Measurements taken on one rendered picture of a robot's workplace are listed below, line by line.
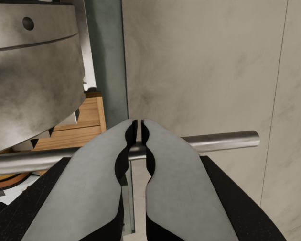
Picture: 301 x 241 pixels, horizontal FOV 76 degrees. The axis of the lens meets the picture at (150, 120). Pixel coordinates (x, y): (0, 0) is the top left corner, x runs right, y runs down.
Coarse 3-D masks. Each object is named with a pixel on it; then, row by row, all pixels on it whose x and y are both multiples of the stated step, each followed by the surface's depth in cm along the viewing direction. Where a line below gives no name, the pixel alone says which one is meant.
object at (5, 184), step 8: (0, 152) 30; (8, 152) 31; (16, 152) 31; (0, 176) 30; (8, 176) 31; (16, 176) 32; (24, 176) 34; (0, 184) 31; (8, 184) 32; (16, 184) 33
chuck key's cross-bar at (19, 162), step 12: (228, 132) 14; (240, 132) 14; (252, 132) 14; (192, 144) 13; (204, 144) 13; (216, 144) 13; (228, 144) 13; (240, 144) 13; (252, 144) 14; (0, 156) 11; (12, 156) 11; (24, 156) 11; (36, 156) 11; (48, 156) 11; (60, 156) 11; (132, 156) 12; (144, 156) 12; (0, 168) 10; (12, 168) 11; (24, 168) 11; (36, 168) 11; (48, 168) 11
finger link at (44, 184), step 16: (64, 160) 8; (48, 176) 8; (32, 192) 7; (48, 192) 7; (16, 208) 6; (32, 208) 6; (0, 224) 6; (16, 224) 6; (0, 240) 6; (16, 240) 6
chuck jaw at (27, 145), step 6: (78, 108) 33; (72, 114) 30; (78, 114) 33; (66, 120) 30; (72, 120) 30; (54, 126) 34; (48, 132) 30; (36, 138) 31; (18, 144) 30; (24, 144) 31; (30, 144) 31; (18, 150) 31; (24, 150) 31
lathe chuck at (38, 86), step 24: (24, 48) 17; (48, 48) 20; (72, 48) 24; (0, 72) 16; (24, 72) 18; (48, 72) 20; (72, 72) 24; (0, 96) 17; (24, 96) 18; (48, 96) 21; (72, 96) 24; (0, 120) 17; (24, 120) 19; (48, 120) 21; (0, 144) 18
